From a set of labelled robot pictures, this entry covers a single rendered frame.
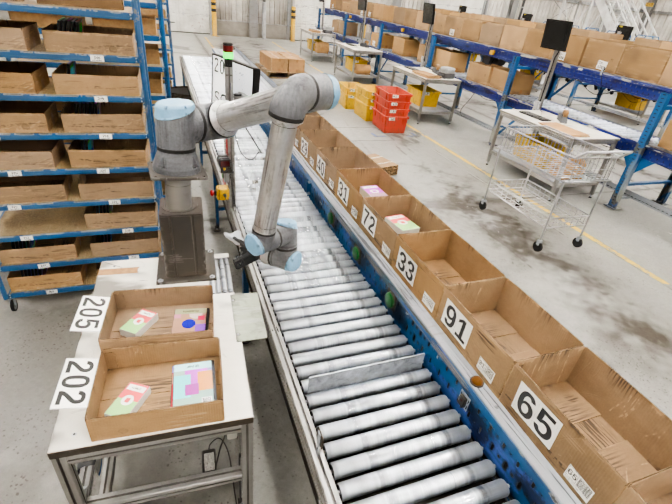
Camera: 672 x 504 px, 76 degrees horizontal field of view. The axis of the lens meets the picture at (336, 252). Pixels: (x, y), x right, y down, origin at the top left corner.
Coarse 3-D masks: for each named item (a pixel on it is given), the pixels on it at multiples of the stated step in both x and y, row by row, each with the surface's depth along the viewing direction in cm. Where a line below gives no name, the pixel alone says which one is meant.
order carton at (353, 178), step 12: (372, 168) 259; (336, 180) 254; (348, 180) 257; (360, 180) 260; (372, 180) 263; (384, 180) 258; (336, 192) 256; (396, 192) 246; (408, 192) 233; (348, 204) 240; (360, 204) 224; (360, 216) 226
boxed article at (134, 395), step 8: (128, 384) 139; (136, 384) 139; (128, 392) 136; (136, 392) 136; (144, 392) 137; (120, 400) 133; (128, 400) 134; (136, 400) 134; (144, 400) 137; (112, 408) 131; (120, 408) 131; (128, 408) 131; (136, 408) 133
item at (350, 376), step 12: (396, 360) 158; (408, 360) 160; (420, 360) 163; (336, 372) 150; (348, 372) 152; (360, 372) 154; (372, 372) 157; (384, 372) 159; (396, 372) 162; (312, 384) 149; (324, 384) 151; (336, 384) 153; (348, 384) 156
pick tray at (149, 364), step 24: (120, 360) 147; (144, 360) 149; (168, 360) 152; (192, 360) 154; (216, 360) 155; (96, 384) 133; (120, 384) 142; (144, 384) 143; (168, 384) 144; (216, 384) 146; (96, 408) 132; (144, 408) 135; (168, 408) 126; (192, 408) 129; (216, 408) 132; (96, 432) 124; (120, 432) 126; (144, 432) 129
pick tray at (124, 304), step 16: (160, 288) 173; (176, 288) 175; (192, 288) 177; (208, 288) 178; (112, 304) 166; (128, 304) 173; (144, 304) 175; (160, 304) 177; (176, 304) 179; (192, 304) 180; (208, 304) 181; (112, 320) 165; (128, 320) 168; (160, 320) 170; (112, 336) 160; (144, 336) 149; (160, 336) 151; (176, 336) 153; (192, 336) 155; (208, 336) 157
